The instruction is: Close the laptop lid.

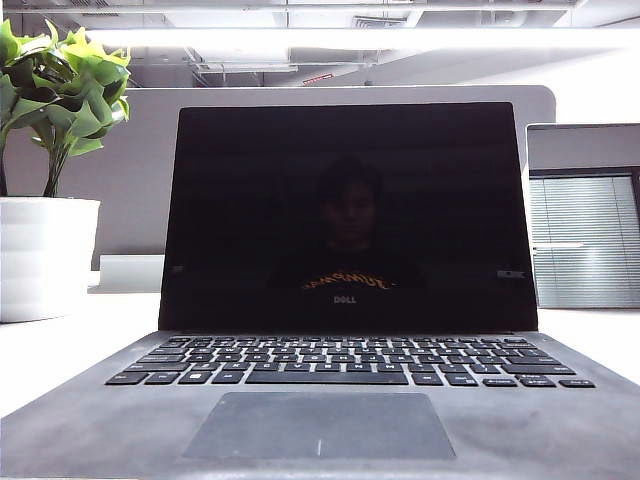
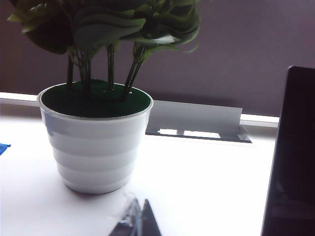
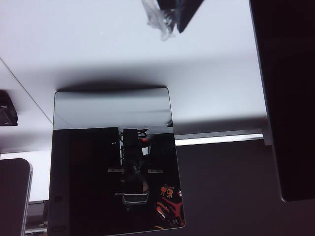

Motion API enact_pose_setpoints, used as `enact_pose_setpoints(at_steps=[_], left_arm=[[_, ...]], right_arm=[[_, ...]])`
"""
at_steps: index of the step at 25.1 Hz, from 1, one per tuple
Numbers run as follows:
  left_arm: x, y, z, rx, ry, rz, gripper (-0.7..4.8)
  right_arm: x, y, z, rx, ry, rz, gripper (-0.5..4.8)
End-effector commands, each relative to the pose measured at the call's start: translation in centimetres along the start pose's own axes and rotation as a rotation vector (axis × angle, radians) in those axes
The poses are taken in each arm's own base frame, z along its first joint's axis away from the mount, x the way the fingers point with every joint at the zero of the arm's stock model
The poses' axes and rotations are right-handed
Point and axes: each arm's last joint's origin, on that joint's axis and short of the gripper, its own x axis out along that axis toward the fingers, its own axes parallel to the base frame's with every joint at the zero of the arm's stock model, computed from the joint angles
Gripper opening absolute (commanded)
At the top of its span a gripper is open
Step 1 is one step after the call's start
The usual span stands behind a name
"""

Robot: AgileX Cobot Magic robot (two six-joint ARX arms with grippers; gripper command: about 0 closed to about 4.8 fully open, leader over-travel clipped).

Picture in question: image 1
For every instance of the grey Dell laptop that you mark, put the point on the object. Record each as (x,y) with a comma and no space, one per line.
(345,200)

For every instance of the grey desk partition panel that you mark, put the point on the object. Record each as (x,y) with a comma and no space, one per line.
(130,165)

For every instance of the long ceiling light strip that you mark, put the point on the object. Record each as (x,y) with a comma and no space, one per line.
(350,37)

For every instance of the silver framed monitor screen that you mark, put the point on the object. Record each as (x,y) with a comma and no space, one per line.
(585,235)

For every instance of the white ribbed plant pot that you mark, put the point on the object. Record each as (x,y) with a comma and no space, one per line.
(45,255)

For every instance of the green artificial plant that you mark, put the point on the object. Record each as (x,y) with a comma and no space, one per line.
(60,95)

